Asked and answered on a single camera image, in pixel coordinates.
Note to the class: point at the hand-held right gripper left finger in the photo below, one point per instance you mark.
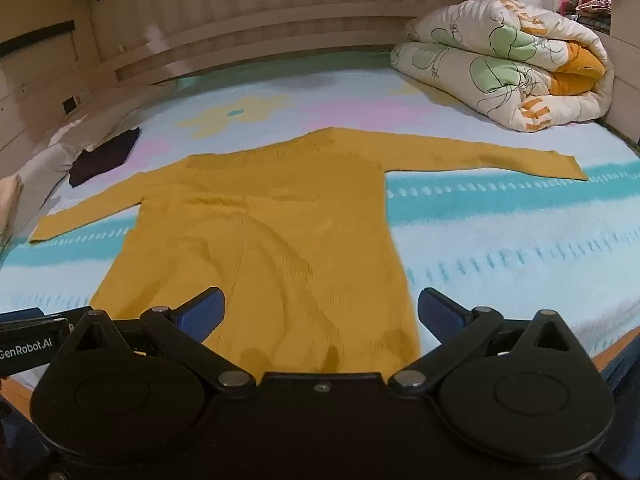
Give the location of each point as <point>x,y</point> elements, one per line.
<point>202,306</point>

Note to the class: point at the dark striped folded cloth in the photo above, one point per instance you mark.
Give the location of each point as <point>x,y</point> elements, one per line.
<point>102,157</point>

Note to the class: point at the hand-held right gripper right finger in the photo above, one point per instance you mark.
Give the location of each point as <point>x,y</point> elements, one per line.
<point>440,310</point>

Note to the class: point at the beige pillow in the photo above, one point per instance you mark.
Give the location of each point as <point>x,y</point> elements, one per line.
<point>45,160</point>

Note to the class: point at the wooden bed frame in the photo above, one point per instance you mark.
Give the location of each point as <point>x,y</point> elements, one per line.
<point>300,20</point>

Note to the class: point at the floral patterned pillow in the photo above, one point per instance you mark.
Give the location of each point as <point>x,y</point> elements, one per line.
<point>500,65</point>

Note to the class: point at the yellow knit sweater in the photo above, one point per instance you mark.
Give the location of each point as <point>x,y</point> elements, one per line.
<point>300,240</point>

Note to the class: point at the floral bed blanket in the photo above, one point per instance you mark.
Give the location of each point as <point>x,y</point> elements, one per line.
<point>500,260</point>

